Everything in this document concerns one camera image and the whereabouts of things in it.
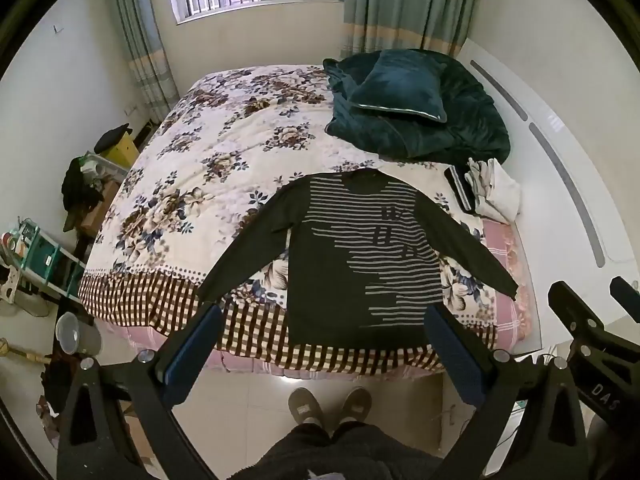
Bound person's right grey slipper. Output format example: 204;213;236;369
339;386;374;427

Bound black and white folded garment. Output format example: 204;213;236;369
444;164;478;214

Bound dark striped sweater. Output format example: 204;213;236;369
196;170;519;356

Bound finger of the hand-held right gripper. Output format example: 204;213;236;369
610;276;640;322
548;281;609;342

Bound person's dark trousers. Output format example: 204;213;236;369
224;422;447;480

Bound green curtain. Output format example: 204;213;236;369
340;0;482;61
107;0;181;126

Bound person's grey slipper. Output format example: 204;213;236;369
339;386;374;427
288;387;327;429

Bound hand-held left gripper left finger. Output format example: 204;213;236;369
56;301;224;480

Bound green storage rack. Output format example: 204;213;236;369
11;219;87;307

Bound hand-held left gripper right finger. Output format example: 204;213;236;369
424;304;592;480

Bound person's left grey slipper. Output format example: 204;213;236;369
288;387;327;429

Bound yellow box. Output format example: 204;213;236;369
106;132;141;169

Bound wooden-handled tool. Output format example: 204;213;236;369
0;338;52;367

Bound black bag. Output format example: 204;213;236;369
61;156;102;213

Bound white folded cloth pile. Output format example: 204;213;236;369
465;157;522;224

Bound black cloth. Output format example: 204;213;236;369
94;123;134;154

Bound pink checked bedsheet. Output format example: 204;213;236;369
477;219;544;353

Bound dark green plush blanket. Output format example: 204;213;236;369
322;49;512;163

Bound cardboard box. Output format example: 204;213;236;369
79;180;122;238

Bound dark green pillow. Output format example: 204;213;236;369
348;50;448;124

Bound clear plastic container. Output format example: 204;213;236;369
54;311;104;357

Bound floral bed blanket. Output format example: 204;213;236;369
77;64;501;376

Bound white headboard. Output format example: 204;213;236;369
457;40;640;351

